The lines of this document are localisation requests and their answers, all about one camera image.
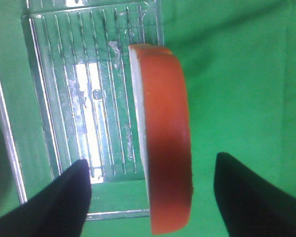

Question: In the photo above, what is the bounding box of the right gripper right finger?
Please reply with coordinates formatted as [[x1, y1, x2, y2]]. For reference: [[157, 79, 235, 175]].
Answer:
[[214, 152, 296, 237]]

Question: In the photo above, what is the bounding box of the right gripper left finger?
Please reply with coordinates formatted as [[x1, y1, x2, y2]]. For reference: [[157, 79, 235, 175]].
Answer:
[[0, 159, 92, 237]]

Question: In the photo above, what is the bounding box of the toy bread slice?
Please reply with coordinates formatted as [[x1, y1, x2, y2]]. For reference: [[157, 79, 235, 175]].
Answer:
[[128, 44, 193, 235]]

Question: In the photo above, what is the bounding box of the right clear plastic tray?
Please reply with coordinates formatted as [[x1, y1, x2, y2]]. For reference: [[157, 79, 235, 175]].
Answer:
[[0, 0, 163, 221]]

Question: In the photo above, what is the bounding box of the green tablecloth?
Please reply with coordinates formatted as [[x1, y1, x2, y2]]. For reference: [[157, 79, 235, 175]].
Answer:
[[0, 0, 296, 237]]

